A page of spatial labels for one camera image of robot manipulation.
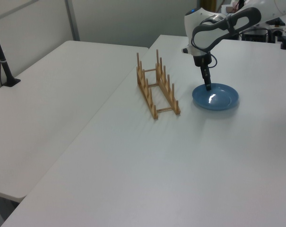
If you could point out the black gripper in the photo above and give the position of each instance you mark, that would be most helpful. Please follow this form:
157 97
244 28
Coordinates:
200 60

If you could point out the blue round plate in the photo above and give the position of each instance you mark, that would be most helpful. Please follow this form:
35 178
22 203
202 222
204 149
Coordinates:
223 99

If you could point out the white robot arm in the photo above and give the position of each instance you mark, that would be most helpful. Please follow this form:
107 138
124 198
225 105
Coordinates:
190 21

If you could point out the wooden plate rack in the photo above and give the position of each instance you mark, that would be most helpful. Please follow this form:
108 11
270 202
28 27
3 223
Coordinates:
141 82

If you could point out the black equipment box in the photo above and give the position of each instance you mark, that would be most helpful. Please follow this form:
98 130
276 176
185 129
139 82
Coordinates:
255 35

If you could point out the grey partition frame post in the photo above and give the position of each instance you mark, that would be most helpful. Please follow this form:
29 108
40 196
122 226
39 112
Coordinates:
74 19

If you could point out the black camera stand with white band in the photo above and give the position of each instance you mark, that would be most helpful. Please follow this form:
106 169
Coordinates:
5 68

